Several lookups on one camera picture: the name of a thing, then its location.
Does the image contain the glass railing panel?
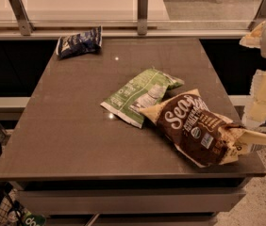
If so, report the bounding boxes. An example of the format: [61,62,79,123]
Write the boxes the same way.
[0,0,260,29]

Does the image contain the right metal rail bracket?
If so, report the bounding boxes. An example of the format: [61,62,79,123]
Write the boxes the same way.
[248,0,266,31]

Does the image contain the metal rail bracket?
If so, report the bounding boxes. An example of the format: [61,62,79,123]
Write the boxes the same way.
[137,0,148,35]
[8,0,34,36]
[248,0,266,31]

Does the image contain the brown chip bag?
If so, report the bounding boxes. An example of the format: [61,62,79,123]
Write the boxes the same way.
[140,89,242,168]

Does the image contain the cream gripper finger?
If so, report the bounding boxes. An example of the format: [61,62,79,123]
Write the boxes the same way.
[235,129,266,154]

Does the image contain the middle metal rail bracket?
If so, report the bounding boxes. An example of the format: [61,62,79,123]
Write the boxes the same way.
[137,0,148,35]

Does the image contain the green chip bag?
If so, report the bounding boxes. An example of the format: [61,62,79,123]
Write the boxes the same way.
[101,69,184,128]

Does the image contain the blue chip bag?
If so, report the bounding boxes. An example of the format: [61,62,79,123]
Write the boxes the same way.
[56,26,102,59]

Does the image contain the wire basket with green package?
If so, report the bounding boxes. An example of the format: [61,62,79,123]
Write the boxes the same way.
[0,184,46,226]

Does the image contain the grey cabinet drawer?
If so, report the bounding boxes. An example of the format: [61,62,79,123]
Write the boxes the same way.
[17,188,245,216]

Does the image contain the left metal rail bracket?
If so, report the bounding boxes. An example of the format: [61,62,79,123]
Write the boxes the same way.
[8,0,34,36]

